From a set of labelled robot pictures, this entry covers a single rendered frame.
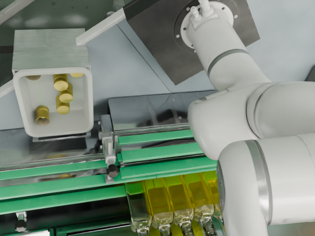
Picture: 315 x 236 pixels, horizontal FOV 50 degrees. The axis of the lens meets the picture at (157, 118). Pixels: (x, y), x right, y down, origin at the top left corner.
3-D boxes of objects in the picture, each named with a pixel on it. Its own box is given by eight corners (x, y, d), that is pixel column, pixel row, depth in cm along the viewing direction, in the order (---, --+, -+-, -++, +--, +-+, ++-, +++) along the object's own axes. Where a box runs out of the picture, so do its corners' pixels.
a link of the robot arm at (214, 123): (331, 138, 43) (210, 180, 44) (274, 121, 67) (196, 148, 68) (307, 68, 43) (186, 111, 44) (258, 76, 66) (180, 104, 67)
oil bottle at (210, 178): (191, 160, 108) (213, 223, 95) (194, 150, 104) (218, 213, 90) (207, 158, 110) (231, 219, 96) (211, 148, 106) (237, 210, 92)
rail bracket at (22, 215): (18, 196, 102) (16, 239, 93) (14, 184, 97) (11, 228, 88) (32, 195, 103) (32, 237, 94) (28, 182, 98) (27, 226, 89)
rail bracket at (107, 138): (101, 159, 96) (106, 198, 88) (100, 119, 84) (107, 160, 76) (111, 158, 97) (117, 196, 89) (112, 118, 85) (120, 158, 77)
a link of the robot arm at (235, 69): (257, 74, 73) (292, 131, 62) (198, 95, 74) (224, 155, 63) (255, 40, 65) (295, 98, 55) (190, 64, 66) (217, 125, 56)
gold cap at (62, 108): (55, 94, 90) (55, 106, 87) (68, 93, 90) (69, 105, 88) (56, 104, 92) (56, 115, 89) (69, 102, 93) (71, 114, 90)
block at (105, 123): (97, 136, 99) (100, 155, 95) (97, 114, 92) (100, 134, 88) (109, 135, 100) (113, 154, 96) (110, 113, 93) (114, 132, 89)
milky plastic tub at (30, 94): (27, 114, 95) (26, 138, 89) (12, 48, 79) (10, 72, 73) (90, 109, 99) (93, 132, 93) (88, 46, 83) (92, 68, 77)
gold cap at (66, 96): (57, 82, 87) (58, 93, 84) (71, 81, 88) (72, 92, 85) (59, 92, 89) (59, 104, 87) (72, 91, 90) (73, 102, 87)
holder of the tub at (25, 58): (31, 126, 99) (31, 147, 94) (13, 48, 79) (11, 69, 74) (90, 121, 103) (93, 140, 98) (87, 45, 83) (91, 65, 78)
